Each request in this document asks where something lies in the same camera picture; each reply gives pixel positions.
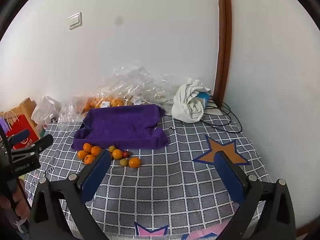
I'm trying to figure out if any blue box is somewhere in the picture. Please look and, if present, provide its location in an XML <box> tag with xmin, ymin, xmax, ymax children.
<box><xmin>197</xmin><ymin>92</ymin><xmax>210</xmax><ymax>109</ymax></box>

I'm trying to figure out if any black cable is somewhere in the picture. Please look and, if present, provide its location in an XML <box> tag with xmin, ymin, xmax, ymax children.
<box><xmin>200</xmin><ymin>97</ymin><xmax>243</xmax><ymax>133</ymax></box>

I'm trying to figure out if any grey checkered bedsheet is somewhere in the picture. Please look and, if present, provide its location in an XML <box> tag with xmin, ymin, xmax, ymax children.
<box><xmin>24</xmin><ymin>110</ymin><xmax>272</xmax><ymax>240</ymax></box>

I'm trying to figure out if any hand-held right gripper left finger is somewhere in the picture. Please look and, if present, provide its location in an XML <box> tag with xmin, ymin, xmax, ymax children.
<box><xmin>29</xmin><ymin>149</ymin><xmax>112</xmax><ymax>240</ymax></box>

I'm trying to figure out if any white crumpled cloth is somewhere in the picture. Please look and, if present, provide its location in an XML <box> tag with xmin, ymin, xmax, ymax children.
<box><xmin>171</xmin><ymin>78</ymin><xmax>212</xmax><ymax>123</ymax></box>

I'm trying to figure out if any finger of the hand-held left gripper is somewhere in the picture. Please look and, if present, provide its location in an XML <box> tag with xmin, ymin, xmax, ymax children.
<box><xmin>7</xmin><ymin>129</ymin><xmax>31</xmax><ymax>145</ymax></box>
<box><xmin>10</xmin><ymin>134</ymin><xmax>54</xmax><ymax>159</ymax></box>

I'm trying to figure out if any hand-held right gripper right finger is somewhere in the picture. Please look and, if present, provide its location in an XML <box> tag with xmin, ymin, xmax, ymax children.
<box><xmin>214</xmin><ymin>151</ymin><xmax>297</xmax><ymax>240</ymax></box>

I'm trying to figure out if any brown wooden door frame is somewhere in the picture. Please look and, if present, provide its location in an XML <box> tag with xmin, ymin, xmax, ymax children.
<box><xmin>215</xmin><ymin>0</ymin><xmax>232</xmax><ymax>105</ymax></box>

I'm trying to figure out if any person's left hand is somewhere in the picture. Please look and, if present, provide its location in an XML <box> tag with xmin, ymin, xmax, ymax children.
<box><xmin>0</xmin><ymin>180</ymin><xmax>31</xmax><ymax>220</ymax></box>

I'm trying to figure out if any red paper bag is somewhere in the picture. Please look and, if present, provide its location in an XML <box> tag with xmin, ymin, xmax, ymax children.
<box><xmin>5</xmin><ymin>114</ymin><xmax>40</xmax><ymax>150</ymax></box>

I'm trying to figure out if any clear bag of oranges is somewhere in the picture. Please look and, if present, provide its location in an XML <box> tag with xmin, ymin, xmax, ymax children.
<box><xmin>82</xmin><ymin>90</ymin><xmax>133</xmax><ymax>113</ymax></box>

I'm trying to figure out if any whitish plastic bag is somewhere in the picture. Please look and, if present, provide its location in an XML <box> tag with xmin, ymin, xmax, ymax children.
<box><xmin>31</xmin><ymin>96</ymin><xmax>62</xmax><ymax>128</ymax></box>

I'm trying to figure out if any purple towel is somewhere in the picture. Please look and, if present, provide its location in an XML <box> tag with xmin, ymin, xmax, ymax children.
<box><xmin>71</xmin><ymin>104</ymin><xmax>171</xmax><ymax>151</ymax></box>

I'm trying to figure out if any small clear plastic bag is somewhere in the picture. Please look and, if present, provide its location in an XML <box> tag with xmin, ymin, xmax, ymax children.
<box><xmin>59</xmin><ymin>95</ymin><xmax>88</xmax><ymax>123</ymax></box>

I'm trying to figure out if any large crumpled clear plastic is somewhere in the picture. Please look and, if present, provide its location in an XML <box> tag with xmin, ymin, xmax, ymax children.
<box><xmin>99</xmin><ymin>66</ymin><xmax>179</xmax><ymax>105</ymax></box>

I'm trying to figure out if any white light switch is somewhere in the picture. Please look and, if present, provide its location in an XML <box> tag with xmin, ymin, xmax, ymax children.
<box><xmin>68</xmin><ymin>12</ymin><xmax>83</xmax><ymax>30</ymax></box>

